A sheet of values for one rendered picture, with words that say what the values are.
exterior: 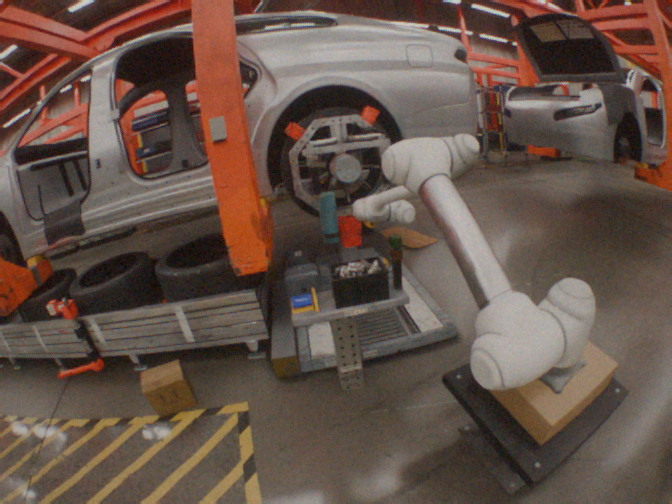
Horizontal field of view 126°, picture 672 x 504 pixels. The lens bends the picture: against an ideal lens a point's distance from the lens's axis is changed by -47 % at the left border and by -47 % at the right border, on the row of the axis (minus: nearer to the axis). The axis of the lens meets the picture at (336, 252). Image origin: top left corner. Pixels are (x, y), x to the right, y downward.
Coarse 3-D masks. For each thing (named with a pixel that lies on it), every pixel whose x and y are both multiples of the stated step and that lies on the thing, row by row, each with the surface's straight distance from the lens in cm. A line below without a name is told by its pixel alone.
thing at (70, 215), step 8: (80, 200) 231; (64, 208) 241; (72, 208) 235; (80, 208) 229; (48, 216) 254; (56, 216) 247; (64, 216) 241; (72, 216) 234; (80, 216) 228; (48, 224) 254; (56, 224) 246; (64, 224) 239; (72, 224) 234; (80, 224) 229; (48, 232) 253; (56, 232) 247; (64, 232) 241; (72, 232) 236; (80, 232) 231; (48, 240) 255; (56, 240) 250
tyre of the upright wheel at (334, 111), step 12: (336, 108) 179; (348, 108) 180; (312, 120) 176; (384, 132) 184; (288, 144) 175; (288, 156) 175; (288, 168) 176; (288, 180) 176; (288, 192) 179; (300, 204) 179
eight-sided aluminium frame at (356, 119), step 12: (324, 120) 168; (336, 120) 169; (348, 120) 170; (360, 120) 171; (312, 132) 167; (372, 132) 173; (300, 144) 167; (300, 180) 168; (300, 192) 169; (372, 192) 180; (312, 204) 171
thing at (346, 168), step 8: (336, 160) 159; (344, 160) 155; (352, 160) 156; (336, 168) 155; (344, 168) 156; (352, 168) 156; (360, 168) 157; (336, 176) 160; (344, 176) 156; (352, 176) 157
